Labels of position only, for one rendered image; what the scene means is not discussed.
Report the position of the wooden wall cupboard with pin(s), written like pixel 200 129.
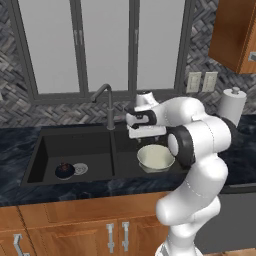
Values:
pixel 233 31

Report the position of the black double sink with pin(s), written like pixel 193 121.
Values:
pixel 86 150

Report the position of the wooden drawer front panel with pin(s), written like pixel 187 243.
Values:
pixel 100 208

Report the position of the wooden cupboard door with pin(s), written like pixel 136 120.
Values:
pixel 145 235
pixel 73 240
pixel 8 245

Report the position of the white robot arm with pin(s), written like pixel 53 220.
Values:
pixel 200 156

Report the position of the white paper towel roll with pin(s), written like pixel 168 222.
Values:
pixel 231 105

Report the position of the dark grey tap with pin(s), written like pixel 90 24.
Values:
pixel 109 110

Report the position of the grey framed window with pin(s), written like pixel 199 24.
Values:
pixel 103 46

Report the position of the dark teapot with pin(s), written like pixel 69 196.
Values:
pixel 64 171

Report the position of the white wall socket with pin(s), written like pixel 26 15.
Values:
pixel 210 81
pixel 193 82

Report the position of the silver sink drain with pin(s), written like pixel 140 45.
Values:
pixel 81 168

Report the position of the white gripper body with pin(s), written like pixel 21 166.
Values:
pixel 146 132

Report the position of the cream bowl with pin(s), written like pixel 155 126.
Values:
pixel 155 159

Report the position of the dark grey dishwasher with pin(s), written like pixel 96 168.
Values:
pixel 236 220

